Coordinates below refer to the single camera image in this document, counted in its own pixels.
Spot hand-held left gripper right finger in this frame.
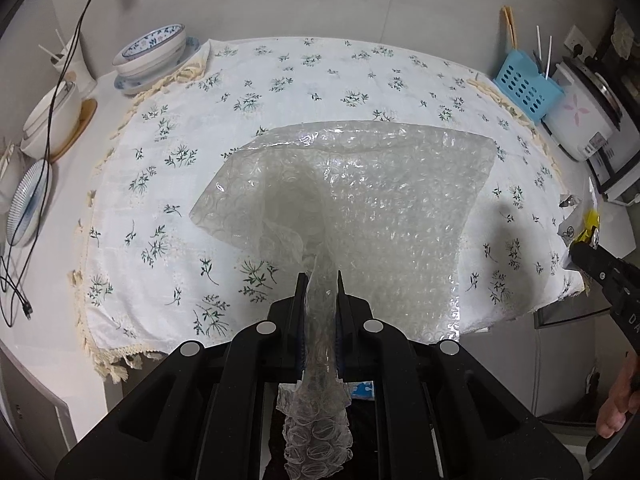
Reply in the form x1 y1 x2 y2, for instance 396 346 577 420
335 270 583 480

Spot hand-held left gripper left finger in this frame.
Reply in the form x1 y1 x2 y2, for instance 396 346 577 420
55 271 311 480

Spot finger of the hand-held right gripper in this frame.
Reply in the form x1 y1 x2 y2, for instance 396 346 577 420
570 242 626 311

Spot yellow snack packet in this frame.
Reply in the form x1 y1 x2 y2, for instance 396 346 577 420
557 177 601 291

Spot clear plastic bag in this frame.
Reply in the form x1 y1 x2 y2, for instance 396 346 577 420
189 120 497 480

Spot person's right hand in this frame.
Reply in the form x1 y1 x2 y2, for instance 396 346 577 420
595 352 640 441

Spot white vented appliance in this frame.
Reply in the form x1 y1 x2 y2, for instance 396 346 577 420
587 127 640 206

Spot white flowered rice cooker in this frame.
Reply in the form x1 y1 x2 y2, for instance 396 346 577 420
542 55 626 162

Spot black appliance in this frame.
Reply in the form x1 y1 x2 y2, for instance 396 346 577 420
597 7 640 131

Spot blue perforated utensil holder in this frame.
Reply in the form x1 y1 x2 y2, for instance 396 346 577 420
494 50 566 125

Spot beige hanging cloth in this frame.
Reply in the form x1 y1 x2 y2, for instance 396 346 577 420
612 10 636 58

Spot white floral tablecloth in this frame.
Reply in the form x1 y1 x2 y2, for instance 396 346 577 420
67 36 588 386

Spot blue striped plate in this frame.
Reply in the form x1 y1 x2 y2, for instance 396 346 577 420
6 159 54 247

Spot round wooden trivet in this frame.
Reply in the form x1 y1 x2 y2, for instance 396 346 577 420
47 99 98 163

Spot blue rimmed plate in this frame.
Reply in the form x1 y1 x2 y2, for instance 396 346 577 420
114 36 202 97

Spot blue patterned white bowl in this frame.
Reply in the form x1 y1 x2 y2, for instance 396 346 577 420
111 23 187 81

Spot white pot with lid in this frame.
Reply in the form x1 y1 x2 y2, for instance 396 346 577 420
20 81 83 159

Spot tall white container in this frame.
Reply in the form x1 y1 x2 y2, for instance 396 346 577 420
52 50 98 96

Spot white wall socket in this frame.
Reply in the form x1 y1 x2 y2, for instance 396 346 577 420
564 25 593 58

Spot black cable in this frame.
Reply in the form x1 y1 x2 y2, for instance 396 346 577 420
0 0 108 328

